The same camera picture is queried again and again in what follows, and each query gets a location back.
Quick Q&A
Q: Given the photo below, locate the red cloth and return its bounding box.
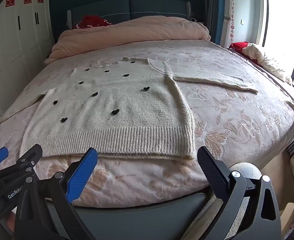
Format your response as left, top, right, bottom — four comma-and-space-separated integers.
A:
231, 41, 262, 66

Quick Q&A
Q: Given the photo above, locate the hanging red ornament string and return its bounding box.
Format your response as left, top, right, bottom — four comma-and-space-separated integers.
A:
229, 0, 236, 48

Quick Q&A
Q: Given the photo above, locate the white wardrobe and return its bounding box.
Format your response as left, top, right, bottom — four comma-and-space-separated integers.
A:
0, 0, 55, 120

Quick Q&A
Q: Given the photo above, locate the red pillow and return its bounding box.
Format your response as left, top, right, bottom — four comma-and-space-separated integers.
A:
72, 15, 112, 30

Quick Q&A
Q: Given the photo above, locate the pink duvet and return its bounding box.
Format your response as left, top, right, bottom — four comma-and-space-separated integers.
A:
44, 16, 211, 64

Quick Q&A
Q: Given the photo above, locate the window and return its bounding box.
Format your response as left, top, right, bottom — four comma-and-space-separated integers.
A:
262, 0, 294, 98

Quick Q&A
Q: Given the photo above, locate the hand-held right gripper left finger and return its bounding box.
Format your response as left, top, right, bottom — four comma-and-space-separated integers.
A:
14, 147, 98, 240

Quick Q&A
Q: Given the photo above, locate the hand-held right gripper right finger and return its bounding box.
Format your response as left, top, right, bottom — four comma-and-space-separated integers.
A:
187, 146, 282, 240

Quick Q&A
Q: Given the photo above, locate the cream sweater with black hearts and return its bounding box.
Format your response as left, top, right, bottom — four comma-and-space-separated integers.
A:
0, 57, 259, 160

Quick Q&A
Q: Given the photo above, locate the grey curtain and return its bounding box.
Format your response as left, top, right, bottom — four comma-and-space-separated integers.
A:
203, 0, 235, 48

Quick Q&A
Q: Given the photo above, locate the pink floral bedspread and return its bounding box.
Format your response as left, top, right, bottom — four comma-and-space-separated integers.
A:
0, 40, 294, 208

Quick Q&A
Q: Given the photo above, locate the blue padded headboard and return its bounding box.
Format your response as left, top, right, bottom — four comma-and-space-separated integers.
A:
66, 0, 191, 29

